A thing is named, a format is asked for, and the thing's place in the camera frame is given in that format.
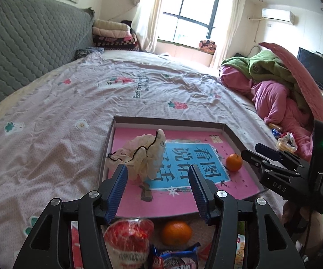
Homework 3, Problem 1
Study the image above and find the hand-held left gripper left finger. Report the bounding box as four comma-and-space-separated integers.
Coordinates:
13, 164, 129, 269

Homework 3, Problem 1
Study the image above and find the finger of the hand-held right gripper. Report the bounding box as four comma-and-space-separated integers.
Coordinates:
255, 143, 305, 165
240, 149, 291, 178

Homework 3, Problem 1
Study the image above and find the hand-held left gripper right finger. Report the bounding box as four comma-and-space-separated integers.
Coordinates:
188, 164, 305, 269

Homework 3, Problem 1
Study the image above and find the colourful snack packet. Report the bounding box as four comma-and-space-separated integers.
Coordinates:
276, 132, 298, 153

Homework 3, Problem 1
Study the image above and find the pink printed cardboard box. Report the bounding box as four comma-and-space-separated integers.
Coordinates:
99, 116, 267, 219

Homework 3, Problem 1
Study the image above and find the red white bagged snack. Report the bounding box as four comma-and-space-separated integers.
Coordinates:
103, 217, 155, 269

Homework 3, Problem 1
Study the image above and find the cream drawstring bag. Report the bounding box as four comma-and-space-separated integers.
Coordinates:
106, 129, 167, 181

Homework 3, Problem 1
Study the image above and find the blue cookie packet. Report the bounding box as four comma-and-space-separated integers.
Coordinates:
149, 242, 201, 269

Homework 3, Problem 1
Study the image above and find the person's right hand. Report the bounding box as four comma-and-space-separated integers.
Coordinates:
282, 202, 323, 247

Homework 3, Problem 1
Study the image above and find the small orange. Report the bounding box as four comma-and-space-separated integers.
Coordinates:
225, 153, 243, 172

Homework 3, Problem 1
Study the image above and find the large orange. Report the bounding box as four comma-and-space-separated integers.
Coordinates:
161, 220, 193, 246

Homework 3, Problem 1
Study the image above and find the pink fleece blanket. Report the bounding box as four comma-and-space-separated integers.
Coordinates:
219, 64, 323, 180

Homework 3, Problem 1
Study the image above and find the white pink snack packet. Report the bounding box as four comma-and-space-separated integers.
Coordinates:
234, 234, 246, 268

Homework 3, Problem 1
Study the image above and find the pink quilted mat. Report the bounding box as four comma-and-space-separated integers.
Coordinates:
258, 42, 323, 131

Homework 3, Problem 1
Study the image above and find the green blanket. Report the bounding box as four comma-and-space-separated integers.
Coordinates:
220, 49, 313, 113

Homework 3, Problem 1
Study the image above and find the folded cloth on windowsill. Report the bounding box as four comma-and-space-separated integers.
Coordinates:
198, 40, 216, 54

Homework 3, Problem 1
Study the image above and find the cream curtain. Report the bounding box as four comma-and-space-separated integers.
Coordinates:
132, 0, 169, 54
210, 0, 247, 68

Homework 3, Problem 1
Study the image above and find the white air conditioner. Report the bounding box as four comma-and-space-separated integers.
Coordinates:
261, 8, 295, 24

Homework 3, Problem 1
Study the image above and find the dark patterned cloth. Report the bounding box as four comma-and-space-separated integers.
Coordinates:
74, 47, 104, 61

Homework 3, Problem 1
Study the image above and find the dark checked folded blanket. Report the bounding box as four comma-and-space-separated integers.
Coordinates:
93, 35, 140, 51

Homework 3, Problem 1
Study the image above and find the pink folded blanket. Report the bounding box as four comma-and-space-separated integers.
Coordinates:
92, 27, 134, 41

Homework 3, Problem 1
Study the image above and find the black framed window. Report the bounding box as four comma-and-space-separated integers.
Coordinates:
163, 0, 224, 40

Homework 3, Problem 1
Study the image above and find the cream folded blanket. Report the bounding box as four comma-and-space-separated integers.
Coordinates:
94, 19, 130, 31

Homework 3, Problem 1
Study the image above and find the grey quilted headboard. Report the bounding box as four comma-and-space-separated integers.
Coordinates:
0, 0, 95, 119

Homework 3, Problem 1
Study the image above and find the black wall television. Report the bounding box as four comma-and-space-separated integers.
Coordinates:
297, 47, 323, 92

